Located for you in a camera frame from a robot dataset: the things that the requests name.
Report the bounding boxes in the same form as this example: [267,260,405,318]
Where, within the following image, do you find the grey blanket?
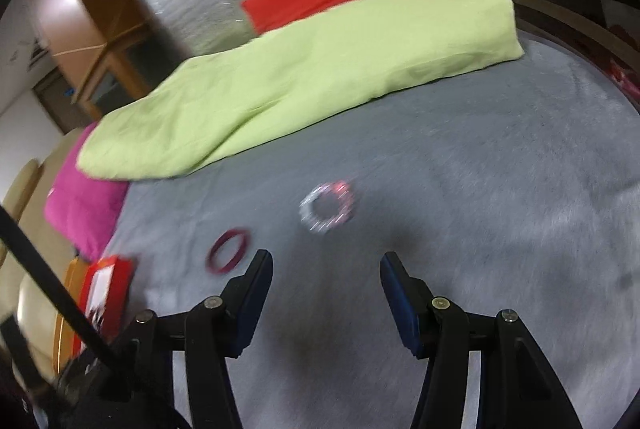
[108,37,639,428]

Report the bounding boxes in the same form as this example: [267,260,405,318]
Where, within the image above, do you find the maroon hair tie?
[205,227,253,277]

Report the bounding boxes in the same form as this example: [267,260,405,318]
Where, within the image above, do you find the red box lid tray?
[78,256,134,342]

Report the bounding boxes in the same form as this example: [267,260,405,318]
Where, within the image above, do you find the beige leather sofa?
[0,128,87,390]

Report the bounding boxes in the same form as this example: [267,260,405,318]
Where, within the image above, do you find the black cable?
[0,206,120,370]

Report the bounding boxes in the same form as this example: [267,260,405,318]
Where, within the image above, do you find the orange cardboard box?
[52,257,91,375]

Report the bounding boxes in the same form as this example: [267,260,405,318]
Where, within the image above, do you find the wooden cabinet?
[27,0,171,120]

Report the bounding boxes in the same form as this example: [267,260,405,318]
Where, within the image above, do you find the magenta pillow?
[44,122,129,262]

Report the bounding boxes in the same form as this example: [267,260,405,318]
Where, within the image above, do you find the small pink white bracelet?
[298,178,357,236]

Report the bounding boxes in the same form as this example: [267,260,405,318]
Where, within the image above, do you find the light green folded blanket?
[77,0,523,181]

